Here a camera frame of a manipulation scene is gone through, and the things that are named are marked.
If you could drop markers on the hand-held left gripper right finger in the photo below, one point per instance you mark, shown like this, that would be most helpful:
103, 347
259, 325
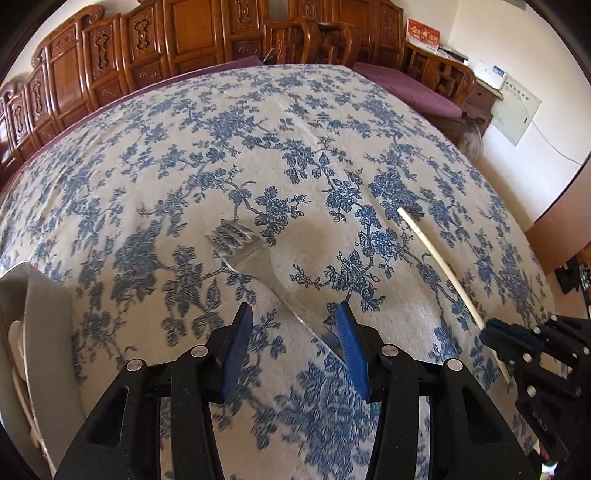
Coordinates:
352, 350

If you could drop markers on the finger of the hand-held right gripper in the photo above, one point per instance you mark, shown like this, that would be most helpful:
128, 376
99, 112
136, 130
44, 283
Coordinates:
515, 364
512, 333

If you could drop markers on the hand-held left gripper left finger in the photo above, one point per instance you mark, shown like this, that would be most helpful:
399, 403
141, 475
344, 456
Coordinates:
235, 344

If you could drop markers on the metal fork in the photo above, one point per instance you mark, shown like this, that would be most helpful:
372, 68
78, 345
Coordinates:
258, 267

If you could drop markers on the light bamboo chopstick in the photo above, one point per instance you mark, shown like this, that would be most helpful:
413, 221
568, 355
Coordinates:
443, 267

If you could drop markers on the grey metal rectangular container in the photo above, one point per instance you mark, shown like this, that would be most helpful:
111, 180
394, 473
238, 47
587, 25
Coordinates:
51, 350

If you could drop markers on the cream plastic serving spoon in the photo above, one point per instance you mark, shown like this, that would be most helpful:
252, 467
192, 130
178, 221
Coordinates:
27, 406

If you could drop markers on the brown wooden board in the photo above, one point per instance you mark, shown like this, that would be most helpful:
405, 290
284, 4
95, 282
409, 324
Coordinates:
563, 221

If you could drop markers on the blue floral bedspread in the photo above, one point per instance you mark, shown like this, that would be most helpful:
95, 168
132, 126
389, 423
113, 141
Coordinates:
231, 161

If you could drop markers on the grey fluffy duster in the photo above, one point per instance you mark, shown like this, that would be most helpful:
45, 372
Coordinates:
471, 138

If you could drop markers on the purple seat cushion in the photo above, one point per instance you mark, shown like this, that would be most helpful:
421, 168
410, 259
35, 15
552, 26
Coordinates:
411, 90

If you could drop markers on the carved wooden bench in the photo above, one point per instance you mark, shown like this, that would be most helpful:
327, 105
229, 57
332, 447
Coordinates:
443, 74

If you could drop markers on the wooden armchair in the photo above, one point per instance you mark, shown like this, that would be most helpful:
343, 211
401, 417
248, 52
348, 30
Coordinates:
314, 41

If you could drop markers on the red box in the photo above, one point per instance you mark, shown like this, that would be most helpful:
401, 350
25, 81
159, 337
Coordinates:
421, 34

